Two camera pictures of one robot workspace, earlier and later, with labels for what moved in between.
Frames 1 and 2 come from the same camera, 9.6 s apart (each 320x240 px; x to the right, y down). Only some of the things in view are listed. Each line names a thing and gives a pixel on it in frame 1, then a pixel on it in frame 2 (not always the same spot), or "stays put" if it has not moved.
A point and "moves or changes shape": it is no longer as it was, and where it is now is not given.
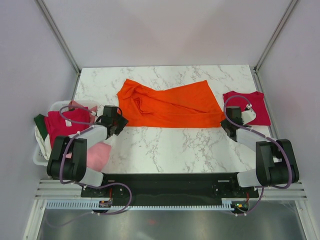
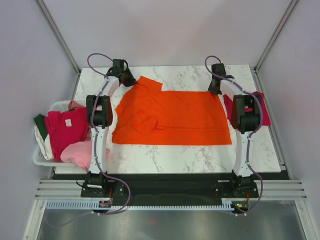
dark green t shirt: x=40 y=123 stays put
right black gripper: x=223 y=123 -> x=211 y=90
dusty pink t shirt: x=73 y=104 stays put
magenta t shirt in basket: x=63 y=123 stays put
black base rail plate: x=170 y=185 stays put
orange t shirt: x=191 y=105 moves or changes shape
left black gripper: x=123 y=122 -> x=132 y=82
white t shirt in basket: x=45 y=145 stays put
